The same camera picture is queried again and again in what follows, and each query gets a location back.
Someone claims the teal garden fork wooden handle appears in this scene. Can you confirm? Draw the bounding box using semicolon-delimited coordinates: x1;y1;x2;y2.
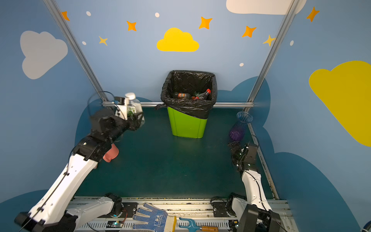
179;217;219;232

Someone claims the blue dotted work glove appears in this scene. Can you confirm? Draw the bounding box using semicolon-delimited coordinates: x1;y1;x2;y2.
132;202;177;232

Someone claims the black bin liner bag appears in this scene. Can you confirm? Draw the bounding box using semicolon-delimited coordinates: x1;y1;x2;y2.
155;70;217;119

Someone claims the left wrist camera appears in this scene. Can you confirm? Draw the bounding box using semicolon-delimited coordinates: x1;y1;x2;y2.
114;96;128;120

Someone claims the aluminium back frame rail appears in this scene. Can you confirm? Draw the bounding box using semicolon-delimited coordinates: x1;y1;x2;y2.
101;101;254;108

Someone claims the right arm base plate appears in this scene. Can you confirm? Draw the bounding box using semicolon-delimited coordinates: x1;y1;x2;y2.
210;200;235;218

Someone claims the pink plastic watering can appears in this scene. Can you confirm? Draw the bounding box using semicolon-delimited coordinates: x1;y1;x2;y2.
103;144;119;162

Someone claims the red cola bottle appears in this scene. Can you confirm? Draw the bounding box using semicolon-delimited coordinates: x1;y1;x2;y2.
192;89;211;100

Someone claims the green plastic trash bin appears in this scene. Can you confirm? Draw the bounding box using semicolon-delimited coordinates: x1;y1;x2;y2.
167;107;207;139

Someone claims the orange red label bottle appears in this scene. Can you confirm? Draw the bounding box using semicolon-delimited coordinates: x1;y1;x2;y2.
173;92;192;100

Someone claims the lime label bottle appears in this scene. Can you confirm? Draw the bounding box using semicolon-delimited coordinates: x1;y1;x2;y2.
125;92;145;127

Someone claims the purple glass vase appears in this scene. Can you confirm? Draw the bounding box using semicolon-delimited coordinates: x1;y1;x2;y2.
229;111;253;141

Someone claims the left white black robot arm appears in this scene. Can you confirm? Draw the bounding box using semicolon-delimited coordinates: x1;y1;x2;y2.
14;109;144;232

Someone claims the green circuit board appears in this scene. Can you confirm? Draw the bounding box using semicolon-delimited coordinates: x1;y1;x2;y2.
106;221;124;229
228;219;239;232

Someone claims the left green circuit board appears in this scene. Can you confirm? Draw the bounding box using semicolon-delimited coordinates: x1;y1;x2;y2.
106;221;124;229

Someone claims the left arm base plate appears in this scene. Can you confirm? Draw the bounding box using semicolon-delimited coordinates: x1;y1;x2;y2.
100;202;138;218

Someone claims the right green circuit board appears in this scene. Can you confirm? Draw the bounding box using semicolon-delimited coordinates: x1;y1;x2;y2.
228;219;239;232

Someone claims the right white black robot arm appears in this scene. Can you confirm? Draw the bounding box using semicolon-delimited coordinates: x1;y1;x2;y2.
226;141;286;232

